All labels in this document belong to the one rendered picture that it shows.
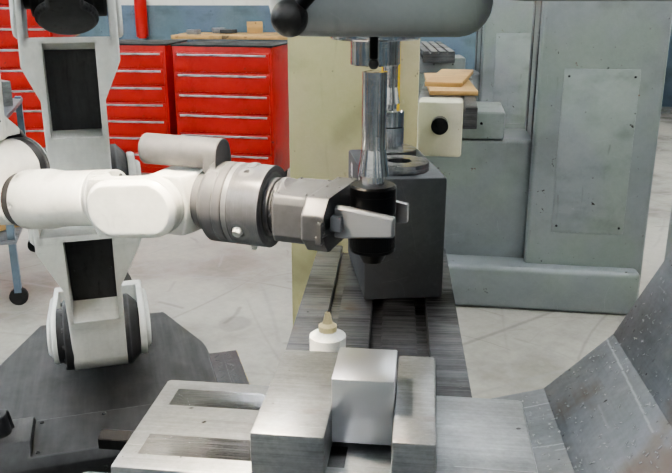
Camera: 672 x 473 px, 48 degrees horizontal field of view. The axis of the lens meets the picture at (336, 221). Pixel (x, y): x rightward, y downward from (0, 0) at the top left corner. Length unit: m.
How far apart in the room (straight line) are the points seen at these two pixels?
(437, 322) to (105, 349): 0.75
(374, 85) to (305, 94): 1.77
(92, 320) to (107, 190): 0.72
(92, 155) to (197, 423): 0.74
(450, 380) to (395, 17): 0.46
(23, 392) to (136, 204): 0.93
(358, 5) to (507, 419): 0.39
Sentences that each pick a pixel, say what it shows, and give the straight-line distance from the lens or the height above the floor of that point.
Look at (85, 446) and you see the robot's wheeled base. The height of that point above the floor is 0.59.
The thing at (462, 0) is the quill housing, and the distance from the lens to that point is 0.65.
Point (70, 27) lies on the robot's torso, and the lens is 1.42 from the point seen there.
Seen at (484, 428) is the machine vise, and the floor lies 0.97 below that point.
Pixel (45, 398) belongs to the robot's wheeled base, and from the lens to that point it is 1.67.
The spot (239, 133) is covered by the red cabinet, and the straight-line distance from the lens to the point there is 5.43.
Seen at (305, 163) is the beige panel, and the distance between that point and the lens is 2.54.
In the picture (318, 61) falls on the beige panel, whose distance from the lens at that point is 2.49.
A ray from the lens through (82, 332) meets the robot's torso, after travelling 1.57.
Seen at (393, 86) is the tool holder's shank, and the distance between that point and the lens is 1.23.
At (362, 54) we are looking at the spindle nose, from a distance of 0.73.
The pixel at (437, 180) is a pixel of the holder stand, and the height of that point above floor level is 1.09.
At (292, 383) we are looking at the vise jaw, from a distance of 0.69.
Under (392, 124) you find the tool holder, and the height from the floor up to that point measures 1.15.
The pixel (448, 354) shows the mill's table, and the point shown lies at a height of 0.90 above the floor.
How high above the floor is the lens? 1.35
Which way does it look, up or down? 17 degrees down
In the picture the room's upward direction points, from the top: straight up
